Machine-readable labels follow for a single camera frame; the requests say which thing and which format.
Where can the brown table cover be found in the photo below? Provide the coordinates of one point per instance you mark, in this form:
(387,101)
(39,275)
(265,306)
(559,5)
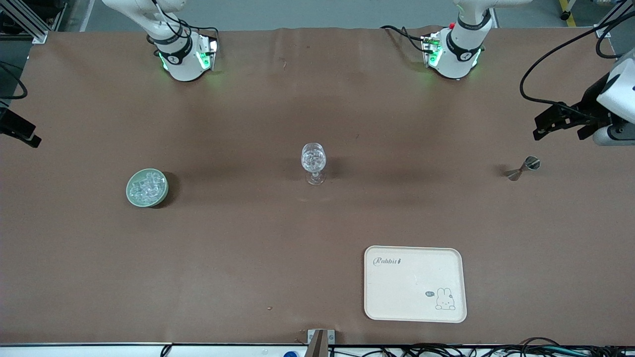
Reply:
(248,248)

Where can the cream rabbit print tray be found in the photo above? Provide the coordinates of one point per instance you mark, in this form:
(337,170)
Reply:
(412,282)

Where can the aluminium profile post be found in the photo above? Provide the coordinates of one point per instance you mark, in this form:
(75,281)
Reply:
(317,344)

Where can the aluminium frame with black panel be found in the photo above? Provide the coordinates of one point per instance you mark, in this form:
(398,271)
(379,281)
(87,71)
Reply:
(25,20)

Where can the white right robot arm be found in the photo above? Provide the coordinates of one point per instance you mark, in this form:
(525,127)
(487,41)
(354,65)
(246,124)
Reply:
(181,64)

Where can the green bowl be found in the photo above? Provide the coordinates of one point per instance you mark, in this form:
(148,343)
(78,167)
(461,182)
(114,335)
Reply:
(133,199)

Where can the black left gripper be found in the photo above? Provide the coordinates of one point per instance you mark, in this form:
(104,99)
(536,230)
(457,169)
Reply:
(591,102)

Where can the clear ice cubes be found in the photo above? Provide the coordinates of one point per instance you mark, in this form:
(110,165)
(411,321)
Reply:
(146,186)

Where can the steel jigger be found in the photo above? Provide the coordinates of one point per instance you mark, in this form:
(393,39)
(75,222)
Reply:
(532,162)

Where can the white table edge rail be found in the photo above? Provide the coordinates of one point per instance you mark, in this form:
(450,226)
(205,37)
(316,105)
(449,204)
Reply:
(74,351)

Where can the aluminium frame corner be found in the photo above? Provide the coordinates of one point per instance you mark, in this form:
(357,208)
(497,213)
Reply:
(607,27)

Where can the grey metal bracket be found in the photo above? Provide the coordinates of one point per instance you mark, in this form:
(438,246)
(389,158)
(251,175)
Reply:
(331,337)

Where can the clear wine glass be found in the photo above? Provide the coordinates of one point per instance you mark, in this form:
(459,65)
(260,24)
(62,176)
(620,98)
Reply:
(313,158)

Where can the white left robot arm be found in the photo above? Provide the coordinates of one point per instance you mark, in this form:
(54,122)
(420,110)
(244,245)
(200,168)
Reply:
(459,57)

